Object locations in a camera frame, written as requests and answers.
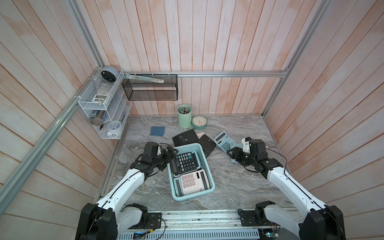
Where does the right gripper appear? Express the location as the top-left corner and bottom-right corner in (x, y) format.
(226, 146), (257, 167)

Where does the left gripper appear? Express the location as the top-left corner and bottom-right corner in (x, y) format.
(151, 145), (179, 171)

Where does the mint green storage box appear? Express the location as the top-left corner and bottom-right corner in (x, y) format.
(168, 143), (216, 202)

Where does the black calculator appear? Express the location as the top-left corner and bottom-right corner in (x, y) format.
(170, 151), (200, 176)

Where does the black calculator face down large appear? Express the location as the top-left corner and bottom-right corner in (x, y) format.
(173, 129), (199, 147)

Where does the large teal calculator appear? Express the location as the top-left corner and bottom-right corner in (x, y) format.
(214, 131), (243, 152)

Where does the pink calculator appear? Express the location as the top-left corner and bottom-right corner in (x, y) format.
(197, 132), (205, 139)
(180, 170), (210, 196)

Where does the black calculator face down small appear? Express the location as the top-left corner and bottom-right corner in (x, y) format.
(198, 134), (216, 158)

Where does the small teal calculator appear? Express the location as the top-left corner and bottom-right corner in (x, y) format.
(174, 178), (183, 197)

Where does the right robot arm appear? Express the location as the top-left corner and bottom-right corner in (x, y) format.
(227, 137), (346, 240)

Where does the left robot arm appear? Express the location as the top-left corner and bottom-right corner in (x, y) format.
(75, 142), (178, 240)

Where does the pink calculator back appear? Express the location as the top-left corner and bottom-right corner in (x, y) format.
(197, 132), (205, 139)

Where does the green pen cup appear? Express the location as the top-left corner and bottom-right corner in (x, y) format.
(177, 104), (192, 129)

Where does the white mug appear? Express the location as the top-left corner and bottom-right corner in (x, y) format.
(107, 121), (122, 138)

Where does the ruler on basket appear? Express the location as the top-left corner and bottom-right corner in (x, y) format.
(124, 74), (165, 84)

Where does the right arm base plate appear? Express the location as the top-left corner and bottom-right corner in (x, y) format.
(238, 209), (278, 227)

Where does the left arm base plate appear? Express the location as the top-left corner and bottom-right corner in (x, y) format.
(130, 212), (162, 230)

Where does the black wire basket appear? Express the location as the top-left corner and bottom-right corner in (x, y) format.
(122, 74), (179, 101)

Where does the aluminium front rail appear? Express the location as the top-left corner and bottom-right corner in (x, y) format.
(74, 206), (325, 233)

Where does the white wire shelf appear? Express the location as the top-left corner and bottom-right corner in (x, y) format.
(78, 68), (132, 140)

